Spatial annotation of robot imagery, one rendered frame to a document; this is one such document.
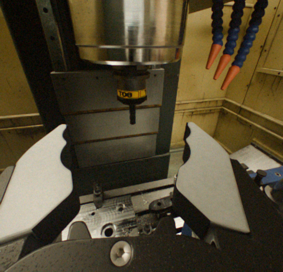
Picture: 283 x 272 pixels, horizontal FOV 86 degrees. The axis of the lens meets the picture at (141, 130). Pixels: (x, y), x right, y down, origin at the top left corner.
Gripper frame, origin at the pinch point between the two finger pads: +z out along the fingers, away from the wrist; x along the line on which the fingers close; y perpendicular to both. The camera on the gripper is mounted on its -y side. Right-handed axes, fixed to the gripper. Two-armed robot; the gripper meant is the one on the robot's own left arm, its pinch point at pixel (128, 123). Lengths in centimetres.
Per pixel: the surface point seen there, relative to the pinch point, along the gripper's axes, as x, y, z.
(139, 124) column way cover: 3, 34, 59
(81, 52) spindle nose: -6.3, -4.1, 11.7
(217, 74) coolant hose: 14.6, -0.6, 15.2
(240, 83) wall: 84, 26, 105
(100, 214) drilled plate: -12, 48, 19
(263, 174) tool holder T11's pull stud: 22.4, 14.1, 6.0
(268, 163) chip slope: 89, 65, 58
